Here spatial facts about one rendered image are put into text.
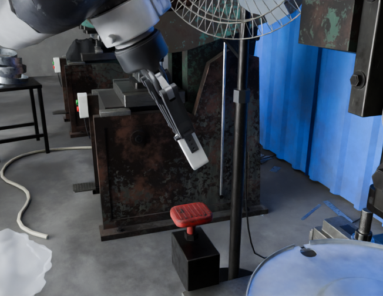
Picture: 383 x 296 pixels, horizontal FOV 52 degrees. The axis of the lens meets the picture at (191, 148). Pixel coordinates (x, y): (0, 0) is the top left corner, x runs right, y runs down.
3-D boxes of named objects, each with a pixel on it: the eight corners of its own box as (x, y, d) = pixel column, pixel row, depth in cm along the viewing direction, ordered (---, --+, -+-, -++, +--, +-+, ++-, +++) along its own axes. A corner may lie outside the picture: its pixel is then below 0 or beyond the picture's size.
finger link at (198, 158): (191, 127, 65) (192, 128, 65) (207, 160, 68) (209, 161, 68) (175, 136, 65) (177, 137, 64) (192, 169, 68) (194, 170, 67)
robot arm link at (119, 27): (91, 19, 51) (113, 57, 53) (175, -25, 52) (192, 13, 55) (83, 16, 62) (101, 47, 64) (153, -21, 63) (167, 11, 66)
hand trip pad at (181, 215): (178, 259, 69) (177, 221, 67) (168, 241, 75) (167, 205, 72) (215, 251, 72) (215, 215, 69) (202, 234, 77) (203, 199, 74)
